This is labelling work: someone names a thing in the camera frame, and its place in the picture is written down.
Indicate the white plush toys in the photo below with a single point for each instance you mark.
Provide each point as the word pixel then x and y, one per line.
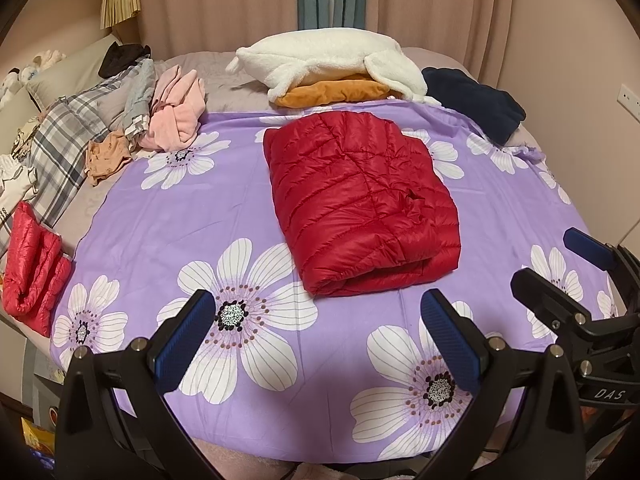
pixel 35 67

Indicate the colourful packets pile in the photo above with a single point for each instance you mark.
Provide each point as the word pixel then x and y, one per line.
pixel 37 435

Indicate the pink garment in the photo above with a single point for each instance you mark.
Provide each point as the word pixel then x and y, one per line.
pixel 175 115

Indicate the white printed cloth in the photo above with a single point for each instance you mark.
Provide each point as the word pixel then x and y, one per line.
pixel 17 160

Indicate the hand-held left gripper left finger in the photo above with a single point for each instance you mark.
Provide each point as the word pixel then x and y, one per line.
pixel 182 342

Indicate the grey striped garment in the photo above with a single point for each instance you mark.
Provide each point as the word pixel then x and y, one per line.
pixel 137 95

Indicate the white fleece garment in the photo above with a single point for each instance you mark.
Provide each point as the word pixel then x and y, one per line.
pixel 320 55

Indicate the small shiny red puffer garment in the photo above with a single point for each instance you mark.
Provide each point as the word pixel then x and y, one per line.
pixel 30 270

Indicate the mustard orange garment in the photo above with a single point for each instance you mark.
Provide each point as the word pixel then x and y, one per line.
pixel 330 92

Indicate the white wall socket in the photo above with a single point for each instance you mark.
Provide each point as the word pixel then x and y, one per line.
pixel 630 100

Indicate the navy blue garment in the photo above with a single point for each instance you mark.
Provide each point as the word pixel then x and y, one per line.
pixel 475 95

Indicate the red down jacket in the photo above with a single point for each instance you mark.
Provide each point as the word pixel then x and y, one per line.
pixel 350 200

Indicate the tan garment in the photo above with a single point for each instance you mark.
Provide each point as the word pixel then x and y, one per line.
pixel 107 155

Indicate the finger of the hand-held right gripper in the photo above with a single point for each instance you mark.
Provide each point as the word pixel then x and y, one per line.
pixel 590 249
pixel 550 297

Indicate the beige curtain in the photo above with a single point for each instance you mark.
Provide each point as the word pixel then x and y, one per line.
pixel 220 5
pixel 440 10

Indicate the dark brown garment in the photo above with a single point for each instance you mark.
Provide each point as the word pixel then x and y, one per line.
pixel 122 57

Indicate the cream pillow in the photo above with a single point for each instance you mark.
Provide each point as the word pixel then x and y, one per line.
pixel 75 70

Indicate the purple floral bed sheet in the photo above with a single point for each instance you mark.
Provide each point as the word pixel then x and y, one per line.
pixel 175 220

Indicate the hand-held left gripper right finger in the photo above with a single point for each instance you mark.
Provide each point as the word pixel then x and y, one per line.
pixel 450 342

